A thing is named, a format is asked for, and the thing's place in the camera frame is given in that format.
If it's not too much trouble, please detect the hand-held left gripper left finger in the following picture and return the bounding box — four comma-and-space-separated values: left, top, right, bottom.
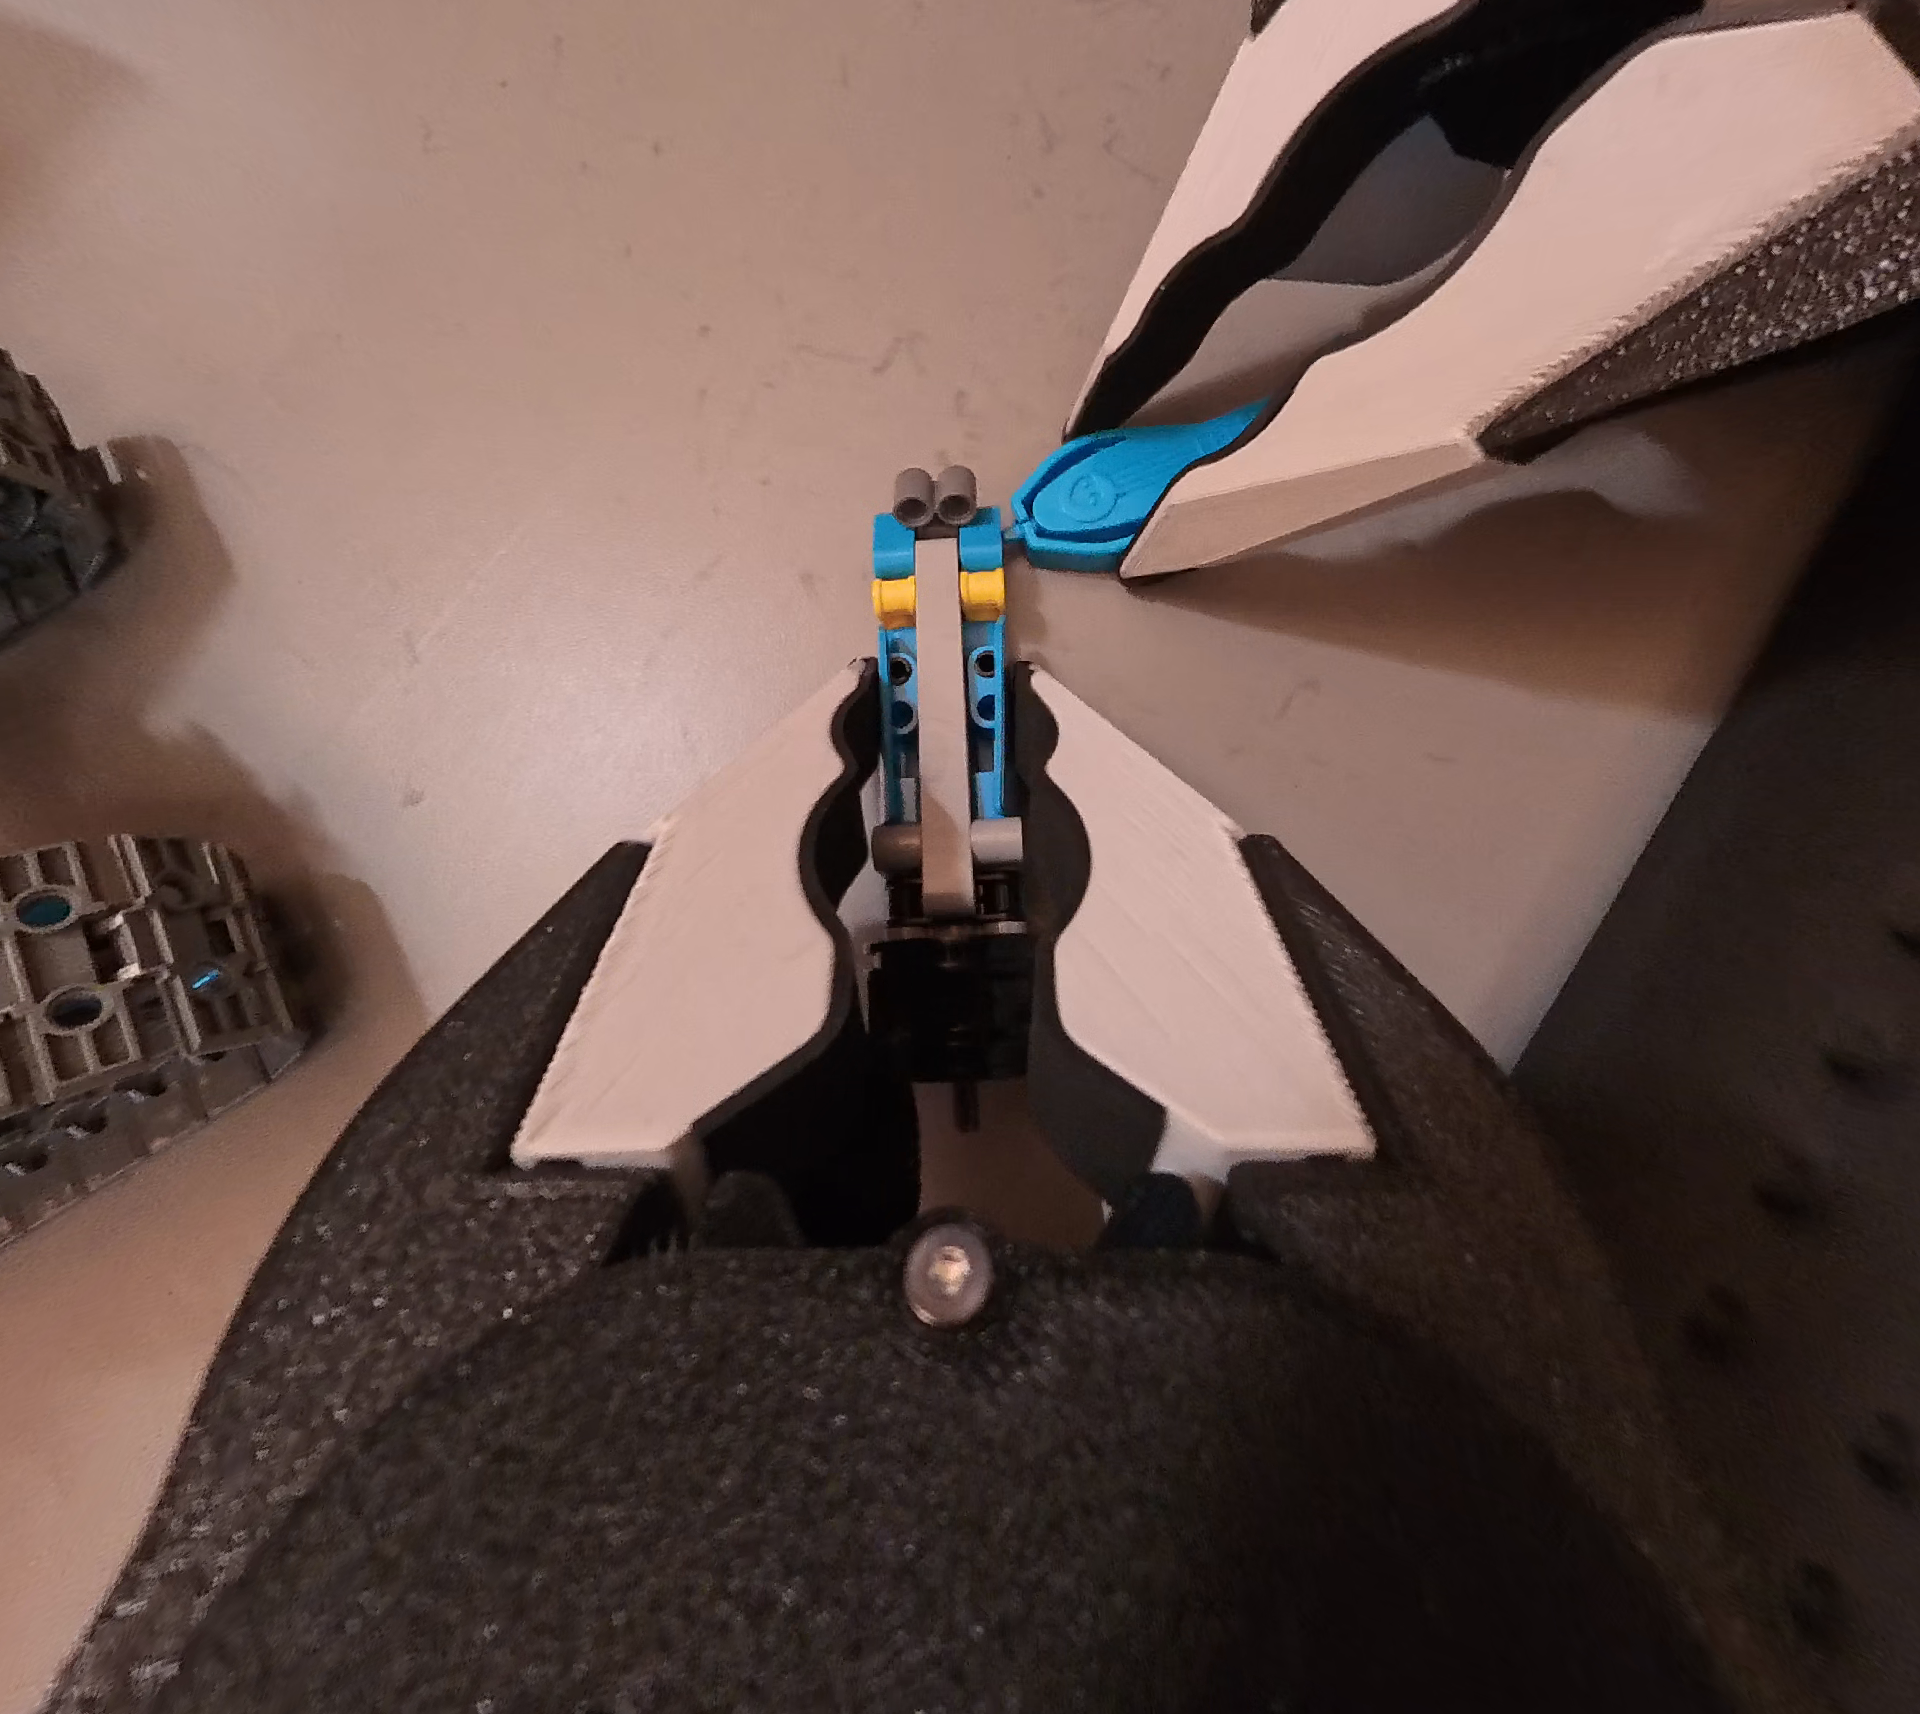
507, 658, 889, 1172

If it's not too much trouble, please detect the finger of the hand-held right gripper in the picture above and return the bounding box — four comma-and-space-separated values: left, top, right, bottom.
1116, 7, 1920, 582
1064, 0, 1668, 434

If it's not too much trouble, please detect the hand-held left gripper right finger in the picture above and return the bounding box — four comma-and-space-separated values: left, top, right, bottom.
1024, 663, 1380, 1210

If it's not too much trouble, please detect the blue grey brick assembly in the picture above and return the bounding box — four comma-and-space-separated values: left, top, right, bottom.
866, 463, 1040, 1131

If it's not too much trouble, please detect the blue brick separator tool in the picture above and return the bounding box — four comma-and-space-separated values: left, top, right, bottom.
1008, 394, 1284, 575

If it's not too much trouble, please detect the white desk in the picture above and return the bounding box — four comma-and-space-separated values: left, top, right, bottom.
0, 0, 1892, 1714

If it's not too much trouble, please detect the blue tracked toy robot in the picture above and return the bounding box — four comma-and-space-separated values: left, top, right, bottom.
0, 346, 313, 1247

